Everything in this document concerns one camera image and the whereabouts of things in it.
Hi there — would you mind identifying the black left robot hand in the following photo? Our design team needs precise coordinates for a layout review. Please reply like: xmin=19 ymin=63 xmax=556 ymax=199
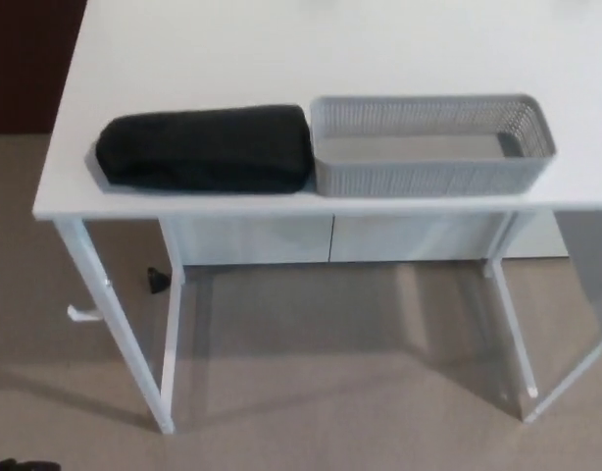
xmin=0 ymin=458 xmax=62 ymax=471

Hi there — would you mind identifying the small black floor object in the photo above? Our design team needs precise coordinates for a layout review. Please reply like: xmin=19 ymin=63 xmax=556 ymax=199
xmin=146 ymin=267 xmax=169 ymax=295

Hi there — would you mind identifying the white table side hook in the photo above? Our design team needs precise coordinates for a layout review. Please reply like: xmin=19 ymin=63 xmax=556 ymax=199
xmin=65 ymin=304 xmax=104 ymax=325

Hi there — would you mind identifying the dark maroon panel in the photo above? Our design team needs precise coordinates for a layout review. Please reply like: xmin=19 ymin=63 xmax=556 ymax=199
xmin=0 ymin=0 xmax=91 ymax=134

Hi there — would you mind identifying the white metal table leg frame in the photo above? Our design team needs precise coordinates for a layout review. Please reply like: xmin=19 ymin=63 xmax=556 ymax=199
xmin=481 ymin=210 xmax=602 ymax=426
xmin=53 ymin=218 xmax=189 ymax=436

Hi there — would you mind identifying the grey perforated plastic basket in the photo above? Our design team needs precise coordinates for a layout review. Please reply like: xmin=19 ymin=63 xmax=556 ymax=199
xmin=309 ymin=92 xmax=558 ymax=199

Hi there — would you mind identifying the white cabinet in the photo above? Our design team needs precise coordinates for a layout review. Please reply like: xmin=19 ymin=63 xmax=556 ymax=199
xmin=161 ymin=213 xmax=567 ymax=266

